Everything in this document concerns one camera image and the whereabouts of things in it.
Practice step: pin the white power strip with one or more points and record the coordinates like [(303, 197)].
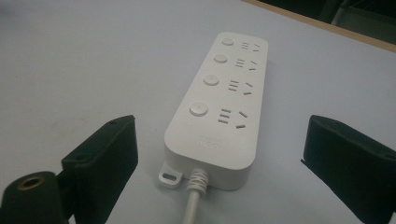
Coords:
[(218, 109)]

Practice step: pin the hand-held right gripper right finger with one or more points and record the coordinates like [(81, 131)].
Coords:
[(351, 165)]

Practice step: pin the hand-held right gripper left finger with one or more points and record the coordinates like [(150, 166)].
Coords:
[(102, 161)]

